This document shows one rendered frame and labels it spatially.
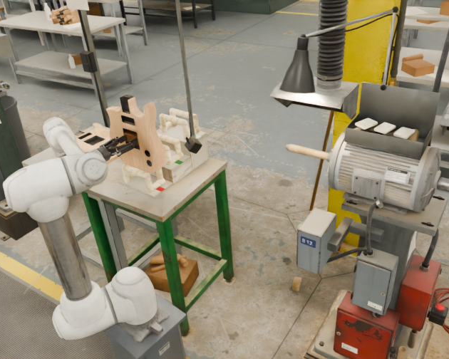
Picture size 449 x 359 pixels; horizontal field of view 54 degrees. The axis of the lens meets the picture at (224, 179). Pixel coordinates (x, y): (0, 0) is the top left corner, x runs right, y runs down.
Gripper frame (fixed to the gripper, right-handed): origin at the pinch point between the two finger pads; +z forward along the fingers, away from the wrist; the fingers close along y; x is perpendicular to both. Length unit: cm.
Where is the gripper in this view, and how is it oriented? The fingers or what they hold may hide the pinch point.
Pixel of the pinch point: (130, 139)
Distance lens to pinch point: 225.3
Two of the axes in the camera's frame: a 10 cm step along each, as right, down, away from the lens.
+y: 8.0, 2.8, -5.3
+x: -0.6, -8.4, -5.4
